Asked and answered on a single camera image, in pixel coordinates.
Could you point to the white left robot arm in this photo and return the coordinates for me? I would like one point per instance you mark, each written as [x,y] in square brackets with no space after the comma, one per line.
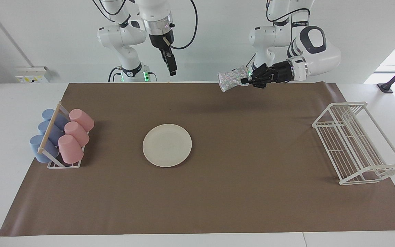
[321,55]

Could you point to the white wall socket box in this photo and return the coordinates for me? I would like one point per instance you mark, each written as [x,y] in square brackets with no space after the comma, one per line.
[33,73]

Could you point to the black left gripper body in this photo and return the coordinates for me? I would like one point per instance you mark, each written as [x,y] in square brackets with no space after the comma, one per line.
[281,72]

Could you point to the cream round plate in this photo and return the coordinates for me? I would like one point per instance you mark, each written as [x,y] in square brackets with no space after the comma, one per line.
[166,145]

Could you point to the brown table mat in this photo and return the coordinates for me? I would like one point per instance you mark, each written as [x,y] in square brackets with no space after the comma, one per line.
[235,188]

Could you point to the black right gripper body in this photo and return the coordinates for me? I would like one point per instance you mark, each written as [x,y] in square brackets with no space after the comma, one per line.
[158,40]

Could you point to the cup rack with wooden bar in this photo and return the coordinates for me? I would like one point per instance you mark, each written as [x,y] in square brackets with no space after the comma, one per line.
[49,127]

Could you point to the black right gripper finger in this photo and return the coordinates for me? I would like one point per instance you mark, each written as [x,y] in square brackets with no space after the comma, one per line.
[172,65]
[164,54]

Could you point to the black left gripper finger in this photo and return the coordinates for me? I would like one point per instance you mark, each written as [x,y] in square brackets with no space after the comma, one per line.
[261,71]
[259,83]

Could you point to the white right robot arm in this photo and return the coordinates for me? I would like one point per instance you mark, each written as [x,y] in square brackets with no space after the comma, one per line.
[122,37]

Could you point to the blue plastic cup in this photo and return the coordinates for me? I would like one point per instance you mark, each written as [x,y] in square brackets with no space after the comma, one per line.
[41,149]
[50,132]
[55,118]

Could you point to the pink plastic cup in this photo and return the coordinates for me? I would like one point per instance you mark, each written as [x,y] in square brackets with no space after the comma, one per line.
[76,133]
[81,118]
[70,149]

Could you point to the beige flat gripper plate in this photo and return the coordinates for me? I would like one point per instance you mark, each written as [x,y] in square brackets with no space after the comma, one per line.
[165,40]

